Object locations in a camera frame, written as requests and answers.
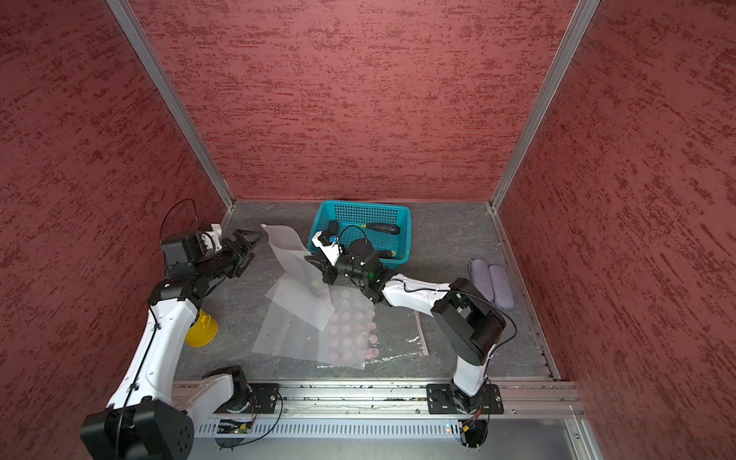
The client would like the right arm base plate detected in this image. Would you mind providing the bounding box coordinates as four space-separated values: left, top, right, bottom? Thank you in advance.
425 383 504 415

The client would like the clear zip-top bag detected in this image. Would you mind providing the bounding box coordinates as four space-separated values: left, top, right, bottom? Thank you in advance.
262 224 335 331
252 306 338 364

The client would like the teal plastic basket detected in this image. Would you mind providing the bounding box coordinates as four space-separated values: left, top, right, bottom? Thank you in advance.
306 199 413 270

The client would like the left corner aluminium post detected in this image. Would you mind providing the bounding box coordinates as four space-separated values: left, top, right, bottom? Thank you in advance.
107 0 236 211

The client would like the aluminium front rail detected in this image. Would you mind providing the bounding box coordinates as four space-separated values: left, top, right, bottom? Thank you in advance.
172 381 602 459

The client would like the purple roller left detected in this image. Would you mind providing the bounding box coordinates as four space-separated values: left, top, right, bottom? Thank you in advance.
469 259 495 302

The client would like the purple roller right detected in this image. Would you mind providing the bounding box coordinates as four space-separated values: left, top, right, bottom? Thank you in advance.
489 264 515 310

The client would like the eggplant back right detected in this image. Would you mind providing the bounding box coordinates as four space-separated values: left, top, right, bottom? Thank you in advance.
362 222 401 236

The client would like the pink dotted zip-top bag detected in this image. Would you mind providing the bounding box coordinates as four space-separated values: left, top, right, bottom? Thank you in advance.
320 287 378 369

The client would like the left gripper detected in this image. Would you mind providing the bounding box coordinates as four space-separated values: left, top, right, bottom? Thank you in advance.
194 229 266 282

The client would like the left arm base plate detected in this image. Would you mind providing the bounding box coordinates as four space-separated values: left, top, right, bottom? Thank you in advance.
216 383 280 415

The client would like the clear bag with white zipper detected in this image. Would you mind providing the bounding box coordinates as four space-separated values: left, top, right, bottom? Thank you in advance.
369 308 429 362

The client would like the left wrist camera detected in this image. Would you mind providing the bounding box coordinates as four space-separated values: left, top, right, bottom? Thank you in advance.
161 223 222 268

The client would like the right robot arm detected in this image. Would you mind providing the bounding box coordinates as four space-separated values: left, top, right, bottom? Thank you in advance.
305 254 512 414

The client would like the corner aluminium post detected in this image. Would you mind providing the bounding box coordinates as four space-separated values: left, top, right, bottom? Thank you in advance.
490 0 600 213
107 0 236 211

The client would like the eggplant leftmost in basket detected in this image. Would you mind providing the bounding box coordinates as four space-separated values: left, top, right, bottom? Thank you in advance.
327 220 339 237

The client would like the right corner aluminium post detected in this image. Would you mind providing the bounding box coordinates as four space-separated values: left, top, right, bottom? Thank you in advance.
490 0 600 213

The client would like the left circuit board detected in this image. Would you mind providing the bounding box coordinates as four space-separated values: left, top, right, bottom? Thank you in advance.
216 419 254 436

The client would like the eggplant front right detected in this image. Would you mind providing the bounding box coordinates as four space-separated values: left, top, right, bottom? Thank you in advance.
377 250 397 259

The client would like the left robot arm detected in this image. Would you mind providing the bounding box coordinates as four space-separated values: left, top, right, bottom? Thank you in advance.
80 225 264 459

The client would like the purple roller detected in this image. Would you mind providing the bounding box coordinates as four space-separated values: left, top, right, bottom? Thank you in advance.
489 264 515 310
469 259 495 302

